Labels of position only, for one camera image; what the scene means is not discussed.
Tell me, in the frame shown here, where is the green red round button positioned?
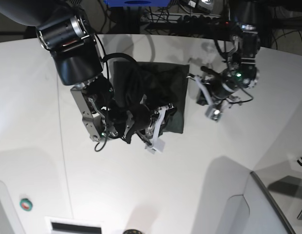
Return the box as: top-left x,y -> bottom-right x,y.
19,198 -> 33,212

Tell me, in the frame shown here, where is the grey power strip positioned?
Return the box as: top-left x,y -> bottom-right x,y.
140,12 -> 220,24

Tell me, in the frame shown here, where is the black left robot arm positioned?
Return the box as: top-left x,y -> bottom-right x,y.
197,0 -> 271,109

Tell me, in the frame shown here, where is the blue plastic bin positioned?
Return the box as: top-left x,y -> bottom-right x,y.
104,0 -> 170,7

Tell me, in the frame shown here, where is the black round knob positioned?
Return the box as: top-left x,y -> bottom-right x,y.
123,229 -> 143,234

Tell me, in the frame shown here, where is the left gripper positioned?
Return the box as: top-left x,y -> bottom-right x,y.
196,66 -> 241,107

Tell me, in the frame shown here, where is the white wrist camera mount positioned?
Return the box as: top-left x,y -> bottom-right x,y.
145,103 -> 174,154
187,74 -> 223,122

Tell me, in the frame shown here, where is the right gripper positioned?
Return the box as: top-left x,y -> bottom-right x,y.
121,103 -> 177,144

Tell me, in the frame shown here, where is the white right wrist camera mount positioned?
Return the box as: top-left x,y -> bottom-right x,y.
145,103 -> 174,154

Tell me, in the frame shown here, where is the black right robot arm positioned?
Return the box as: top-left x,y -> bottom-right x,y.
0,0 -> 175,153

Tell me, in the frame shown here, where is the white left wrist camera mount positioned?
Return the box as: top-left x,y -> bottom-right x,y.
187,74 -> 223,122

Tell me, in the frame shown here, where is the dark green t-shirt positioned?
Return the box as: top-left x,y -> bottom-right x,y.
113,60 -> 189,135

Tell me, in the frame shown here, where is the black white label plate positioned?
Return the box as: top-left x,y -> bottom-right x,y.
45,216 -> 103,234

